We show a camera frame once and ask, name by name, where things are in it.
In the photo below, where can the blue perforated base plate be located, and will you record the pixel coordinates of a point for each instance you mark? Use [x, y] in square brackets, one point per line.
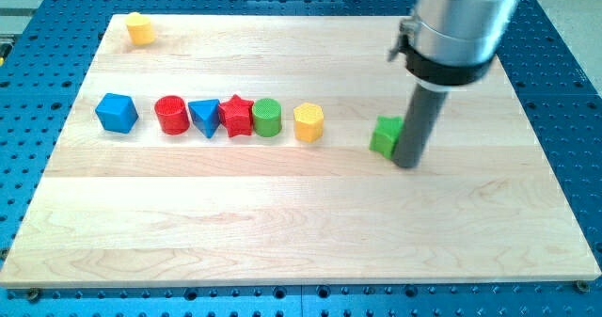
[50, 59]

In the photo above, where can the wooden board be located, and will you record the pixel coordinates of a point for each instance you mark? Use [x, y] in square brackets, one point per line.
[147, 209]

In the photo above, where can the red star block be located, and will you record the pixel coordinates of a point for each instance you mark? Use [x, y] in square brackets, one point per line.
[236, 116]

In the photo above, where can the yellow hexagon block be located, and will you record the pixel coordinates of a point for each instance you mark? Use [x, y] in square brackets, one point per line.
[308, 122]

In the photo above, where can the yellow pentagon block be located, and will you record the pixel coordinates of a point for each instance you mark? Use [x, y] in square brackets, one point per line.
[139, 28]

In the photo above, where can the green cylinder block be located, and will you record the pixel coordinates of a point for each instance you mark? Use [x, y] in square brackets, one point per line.
[267, 117]

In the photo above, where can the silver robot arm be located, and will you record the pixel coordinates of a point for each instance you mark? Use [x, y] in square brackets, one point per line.
[451, 43]

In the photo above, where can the blue cube block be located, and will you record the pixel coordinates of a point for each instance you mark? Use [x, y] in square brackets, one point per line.
[117, 113]

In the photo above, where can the red cylinder block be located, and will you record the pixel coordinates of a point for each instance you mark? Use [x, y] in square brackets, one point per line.
[172, 115]

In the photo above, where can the blue triangle block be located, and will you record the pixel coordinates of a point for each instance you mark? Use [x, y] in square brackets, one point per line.
[205, 116]

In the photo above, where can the green star block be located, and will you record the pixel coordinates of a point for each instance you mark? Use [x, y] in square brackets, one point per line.
[385, 135]

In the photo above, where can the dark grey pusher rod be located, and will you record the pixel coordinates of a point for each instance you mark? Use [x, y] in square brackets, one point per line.
[420, 120]

